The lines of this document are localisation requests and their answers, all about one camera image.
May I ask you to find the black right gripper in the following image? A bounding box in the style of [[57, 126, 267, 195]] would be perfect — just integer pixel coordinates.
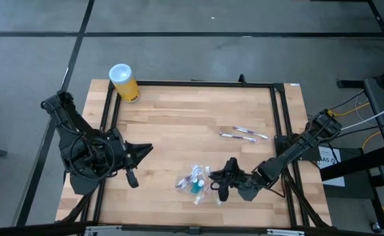
[[208, 157, 267, 202]]

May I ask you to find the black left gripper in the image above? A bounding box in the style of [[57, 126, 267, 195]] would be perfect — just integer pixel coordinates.
[[113, 129, 154, 189]]

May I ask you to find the clear plastic bag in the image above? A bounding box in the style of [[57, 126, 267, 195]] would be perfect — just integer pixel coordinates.
[[176, 168, 220, 194]]

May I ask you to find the yellow canister with white lid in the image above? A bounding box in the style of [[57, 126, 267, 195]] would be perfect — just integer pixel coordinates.
[[108, 63, 141, 104]]

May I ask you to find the white paper label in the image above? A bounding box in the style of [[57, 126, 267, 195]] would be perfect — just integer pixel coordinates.
[[318, 146, 346, 187]]

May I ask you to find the black side desk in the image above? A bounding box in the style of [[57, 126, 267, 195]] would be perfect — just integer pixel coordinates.
[[319, 78, 384, 230]]

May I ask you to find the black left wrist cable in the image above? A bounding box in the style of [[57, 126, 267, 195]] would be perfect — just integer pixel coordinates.
[[67, 136, 117, 182]]

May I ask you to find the silver metal bracket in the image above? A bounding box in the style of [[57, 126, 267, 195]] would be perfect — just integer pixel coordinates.
[[83, 225, 123, 236], [266, 228, 306, 236]]

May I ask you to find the yellow power cable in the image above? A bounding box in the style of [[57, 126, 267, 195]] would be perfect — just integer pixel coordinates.
[[326, 102, 372, 118]]

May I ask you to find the black floor cable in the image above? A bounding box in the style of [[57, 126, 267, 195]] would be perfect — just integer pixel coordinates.
[[329, 90, 366, 112]]

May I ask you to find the white cable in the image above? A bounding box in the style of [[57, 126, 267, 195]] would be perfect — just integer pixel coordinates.
[[339, 100, 384, 132]]

